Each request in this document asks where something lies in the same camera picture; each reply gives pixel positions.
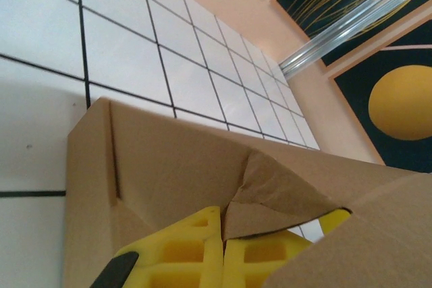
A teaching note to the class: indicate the aluminium corner post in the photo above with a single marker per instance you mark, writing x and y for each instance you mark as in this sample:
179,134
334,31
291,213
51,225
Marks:
337,35

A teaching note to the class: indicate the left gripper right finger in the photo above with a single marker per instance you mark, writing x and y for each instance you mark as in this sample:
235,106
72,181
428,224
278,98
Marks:
243,267

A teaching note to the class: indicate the panel yellow oval pink feathers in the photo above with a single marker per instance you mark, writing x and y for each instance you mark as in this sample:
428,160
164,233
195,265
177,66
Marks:
401,106

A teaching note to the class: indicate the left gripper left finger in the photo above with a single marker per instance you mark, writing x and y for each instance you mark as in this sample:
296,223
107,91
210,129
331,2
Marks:
189,234

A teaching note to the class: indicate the brown cardboard box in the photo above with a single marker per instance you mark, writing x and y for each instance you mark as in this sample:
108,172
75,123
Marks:
168,166

